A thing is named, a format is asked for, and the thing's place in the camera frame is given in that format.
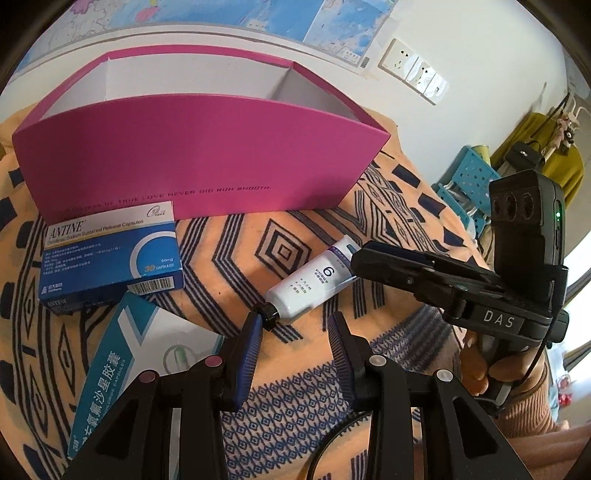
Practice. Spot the orange patterned blanket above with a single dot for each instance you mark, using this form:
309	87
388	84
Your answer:
221	277

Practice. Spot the white ointment tube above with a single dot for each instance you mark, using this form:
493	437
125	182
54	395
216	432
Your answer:
309	286

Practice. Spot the pink cardboard box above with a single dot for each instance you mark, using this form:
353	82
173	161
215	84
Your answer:
184	152

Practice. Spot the colourful wall map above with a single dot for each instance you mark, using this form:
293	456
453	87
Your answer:
184	18

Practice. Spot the black bag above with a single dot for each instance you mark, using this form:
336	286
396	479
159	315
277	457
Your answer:
524	154

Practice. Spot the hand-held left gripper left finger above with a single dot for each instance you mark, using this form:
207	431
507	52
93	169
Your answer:
244	364

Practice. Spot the person's right hand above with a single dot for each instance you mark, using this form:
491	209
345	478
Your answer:
478	364

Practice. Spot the blue wall map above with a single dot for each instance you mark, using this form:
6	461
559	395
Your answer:
355	32

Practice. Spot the person's right forearm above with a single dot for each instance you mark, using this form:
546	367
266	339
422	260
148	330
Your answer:
531	406

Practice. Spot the white teal medicine box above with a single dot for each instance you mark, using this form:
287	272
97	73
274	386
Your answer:
120	341

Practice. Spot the yellow garment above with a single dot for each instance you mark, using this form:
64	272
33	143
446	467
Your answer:
568	157

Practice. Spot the teal perforated plastic rack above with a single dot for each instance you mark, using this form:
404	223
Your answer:
475	175

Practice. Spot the white coat rack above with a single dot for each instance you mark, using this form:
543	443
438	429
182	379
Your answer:
570	115

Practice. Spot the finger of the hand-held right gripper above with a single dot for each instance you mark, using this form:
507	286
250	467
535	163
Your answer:
443	264
401	274

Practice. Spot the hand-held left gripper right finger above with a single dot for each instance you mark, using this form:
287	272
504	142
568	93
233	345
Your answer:
344	369

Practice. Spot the white wall socket plate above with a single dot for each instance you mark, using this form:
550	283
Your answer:
398	57
436	86
421	74

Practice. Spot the blue medicine box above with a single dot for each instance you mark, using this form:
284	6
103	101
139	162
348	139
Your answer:
92	258

